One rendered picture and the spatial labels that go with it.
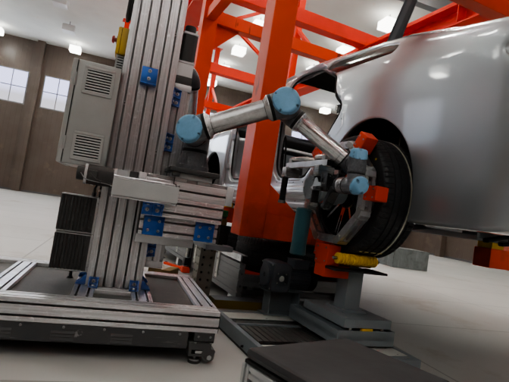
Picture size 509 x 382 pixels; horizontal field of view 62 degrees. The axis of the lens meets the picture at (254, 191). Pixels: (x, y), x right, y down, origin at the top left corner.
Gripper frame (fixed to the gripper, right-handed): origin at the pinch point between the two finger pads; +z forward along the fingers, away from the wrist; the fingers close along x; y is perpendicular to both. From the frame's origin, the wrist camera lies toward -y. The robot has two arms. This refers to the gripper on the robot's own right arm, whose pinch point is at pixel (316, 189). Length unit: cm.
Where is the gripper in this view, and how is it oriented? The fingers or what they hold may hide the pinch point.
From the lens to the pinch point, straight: 207.7
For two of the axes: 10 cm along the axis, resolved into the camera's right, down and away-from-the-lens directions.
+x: -9.0, -1.6, -4.0
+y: 1.6, -9.9, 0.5
